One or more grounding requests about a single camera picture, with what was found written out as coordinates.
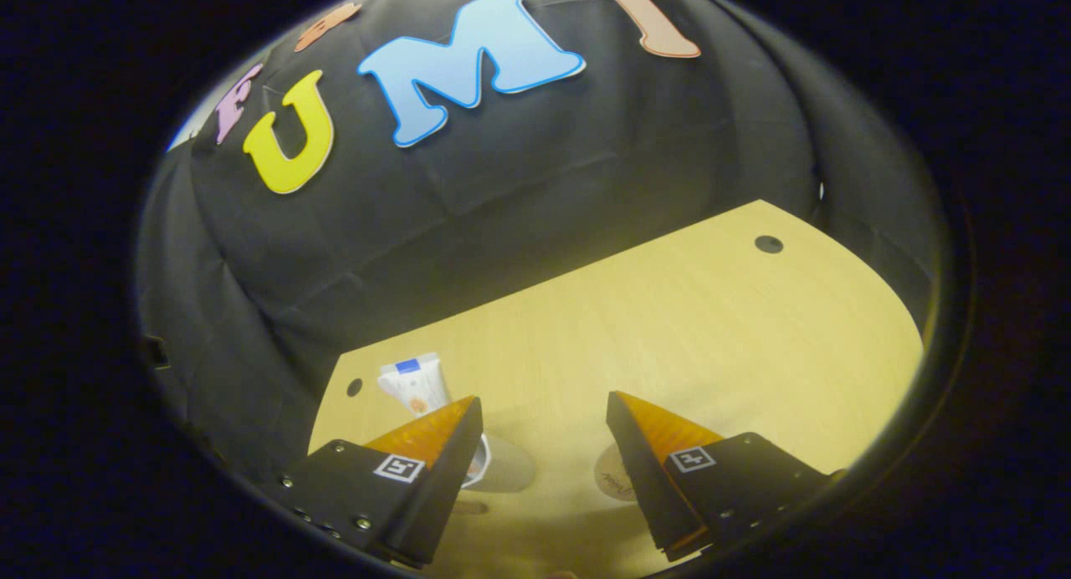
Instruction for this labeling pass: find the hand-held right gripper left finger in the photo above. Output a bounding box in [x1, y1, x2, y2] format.
[279, 396, 484, 567]

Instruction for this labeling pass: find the white toothpaste tube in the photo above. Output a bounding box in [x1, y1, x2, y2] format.
[377, 352, 453, 418]

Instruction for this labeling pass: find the light wooden desktop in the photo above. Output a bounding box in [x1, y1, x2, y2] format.
[308, 199, 925, 579]

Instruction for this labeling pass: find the black backdrop cloth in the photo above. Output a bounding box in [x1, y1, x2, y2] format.
[134, 0, 942, 488]

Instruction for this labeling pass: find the round wooden coaster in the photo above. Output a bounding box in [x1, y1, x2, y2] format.
[593, 443, 641, 504]

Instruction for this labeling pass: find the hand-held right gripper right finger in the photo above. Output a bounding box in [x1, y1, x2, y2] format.
[606, 391, 846, 563]

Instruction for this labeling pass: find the white cup with wooden handle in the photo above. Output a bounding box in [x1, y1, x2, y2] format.
[456, 433, 537, 515]

